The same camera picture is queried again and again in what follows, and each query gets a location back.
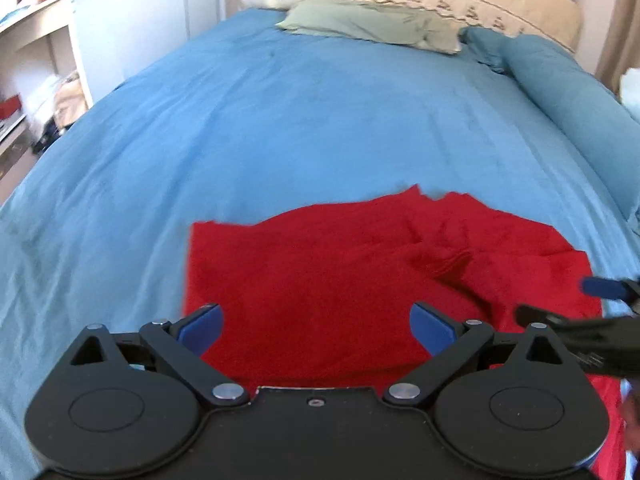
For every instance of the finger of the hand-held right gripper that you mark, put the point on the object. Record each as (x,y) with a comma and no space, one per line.
(540,315)
(602,287)

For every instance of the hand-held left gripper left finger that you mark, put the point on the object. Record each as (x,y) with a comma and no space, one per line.
(202,329)

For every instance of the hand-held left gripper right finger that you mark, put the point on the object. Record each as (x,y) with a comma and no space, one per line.
(430,329)

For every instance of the red cloth garment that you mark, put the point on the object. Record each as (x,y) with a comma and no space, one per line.
(325,280)

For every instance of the rolled blue duvet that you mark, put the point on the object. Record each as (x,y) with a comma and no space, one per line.
(560,85)

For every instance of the bed with blue sheet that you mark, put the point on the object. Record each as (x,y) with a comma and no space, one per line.
(300,110)

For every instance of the beige curtain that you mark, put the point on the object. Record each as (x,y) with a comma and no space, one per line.
(622,30)

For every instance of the red box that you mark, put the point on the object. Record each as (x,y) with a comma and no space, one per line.
(10,107)

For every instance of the green pillow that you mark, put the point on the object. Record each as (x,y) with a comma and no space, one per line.
(370,22)

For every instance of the white shelf unit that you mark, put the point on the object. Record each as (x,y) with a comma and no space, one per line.
(45,45)

